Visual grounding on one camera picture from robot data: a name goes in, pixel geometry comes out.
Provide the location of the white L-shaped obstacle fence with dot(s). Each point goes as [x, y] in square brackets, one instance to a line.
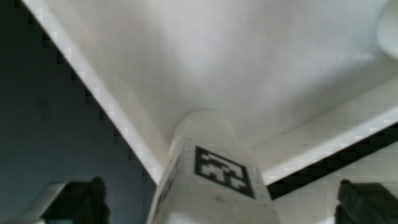
[304, 191]

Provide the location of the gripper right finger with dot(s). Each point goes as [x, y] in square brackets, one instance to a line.
[368, 204]

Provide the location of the white square table top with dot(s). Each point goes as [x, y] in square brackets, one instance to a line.
[270, 59]

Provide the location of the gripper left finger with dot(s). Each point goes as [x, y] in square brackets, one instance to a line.
[70, 204]

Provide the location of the white table leg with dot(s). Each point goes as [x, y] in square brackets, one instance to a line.
[212, 191]

